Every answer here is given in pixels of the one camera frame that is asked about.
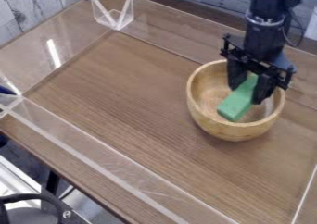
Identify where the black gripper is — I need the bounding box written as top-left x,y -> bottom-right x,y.
221,11 -> 297,105

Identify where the green wooden block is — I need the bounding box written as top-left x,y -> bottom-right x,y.
217,74 -> 258,122

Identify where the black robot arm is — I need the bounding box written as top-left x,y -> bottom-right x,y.
221,0 -> 302,105

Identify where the brown wooden bowl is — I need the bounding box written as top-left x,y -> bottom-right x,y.
186,60 -> 286,142

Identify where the black table leg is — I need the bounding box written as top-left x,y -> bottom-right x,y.
46,171 -> 60,195

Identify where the clear acrylic corner bracket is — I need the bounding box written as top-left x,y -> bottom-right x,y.
91,0 -> 134,31

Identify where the clear acrylic front wall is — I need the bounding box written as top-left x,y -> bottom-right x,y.
0,96 -> 238,224

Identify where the metal bracket with screw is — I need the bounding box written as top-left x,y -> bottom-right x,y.
54,200 -> 91,224

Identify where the black cable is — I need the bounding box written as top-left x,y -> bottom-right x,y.
0,193 -> 60,224

